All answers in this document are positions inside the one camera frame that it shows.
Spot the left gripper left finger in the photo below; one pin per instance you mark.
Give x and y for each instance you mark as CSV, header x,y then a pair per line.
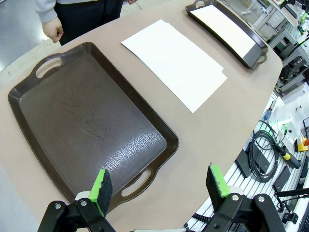
x,y
103,193

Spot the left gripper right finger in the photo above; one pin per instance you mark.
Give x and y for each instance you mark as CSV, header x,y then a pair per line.
x,y
214,188

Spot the white A4 paper sheet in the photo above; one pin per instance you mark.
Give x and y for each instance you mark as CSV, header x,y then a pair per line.
x,y
173,65
224,75
224,26

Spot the person's right forearm grey sleeve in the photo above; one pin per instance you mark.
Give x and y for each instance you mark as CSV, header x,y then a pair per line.
x,y
46,9

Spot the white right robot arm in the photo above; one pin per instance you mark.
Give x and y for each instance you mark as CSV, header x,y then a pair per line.
x,y
293,113

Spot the person's right hand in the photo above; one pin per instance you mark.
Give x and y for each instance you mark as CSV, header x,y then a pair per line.
x,y
53,30

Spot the person's left hand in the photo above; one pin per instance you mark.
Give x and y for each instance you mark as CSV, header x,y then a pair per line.
x,y
132,1

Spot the black metal plate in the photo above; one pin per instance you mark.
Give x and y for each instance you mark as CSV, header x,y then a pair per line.
x,y
246,166
282,180

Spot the brown plastic serving tray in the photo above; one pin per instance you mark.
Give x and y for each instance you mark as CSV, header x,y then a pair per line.
x,y
84,120
252,56

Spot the yellow emergency stop button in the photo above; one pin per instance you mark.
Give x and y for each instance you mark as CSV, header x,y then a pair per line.
x,y
301,145

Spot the person in grey hoodie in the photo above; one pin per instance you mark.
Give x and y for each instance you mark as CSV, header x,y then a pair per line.
x,y
84,21

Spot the aluminium profile base frame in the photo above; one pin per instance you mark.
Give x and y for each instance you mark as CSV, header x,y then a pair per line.
x,y
241,189

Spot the aluminium workstation frame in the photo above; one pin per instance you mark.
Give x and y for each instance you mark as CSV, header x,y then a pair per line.
x,y
289,43

